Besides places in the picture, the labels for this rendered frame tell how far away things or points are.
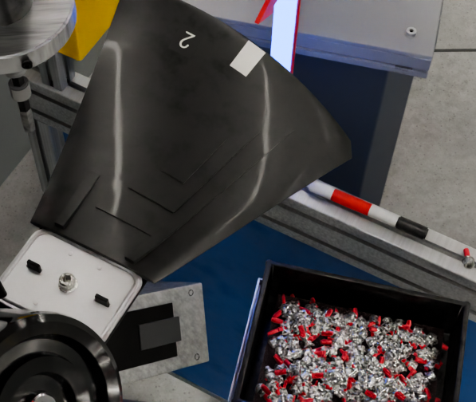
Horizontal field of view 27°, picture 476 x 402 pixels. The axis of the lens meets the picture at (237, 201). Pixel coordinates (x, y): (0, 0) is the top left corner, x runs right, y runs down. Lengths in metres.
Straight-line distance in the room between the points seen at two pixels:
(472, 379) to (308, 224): 0.32
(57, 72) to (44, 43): 0.74
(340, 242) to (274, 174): 0.39
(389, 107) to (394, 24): 0.20
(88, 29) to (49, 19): 0.60
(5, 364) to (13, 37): 0.22
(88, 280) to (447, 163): 1.63
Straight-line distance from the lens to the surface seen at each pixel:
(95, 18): 1.08
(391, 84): 1.29
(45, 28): 0.47
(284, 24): 0.93
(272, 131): 0.79
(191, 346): 0.90
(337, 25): 1.15
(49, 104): 1.26
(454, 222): 2.18
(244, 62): 0.81
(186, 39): 0.81
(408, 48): 1.14
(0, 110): 2.02
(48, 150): 1.35
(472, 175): 2.26
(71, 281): 0.70
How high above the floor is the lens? 1.80
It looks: 57 degrees down
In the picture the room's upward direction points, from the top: 3 degrees clockwise
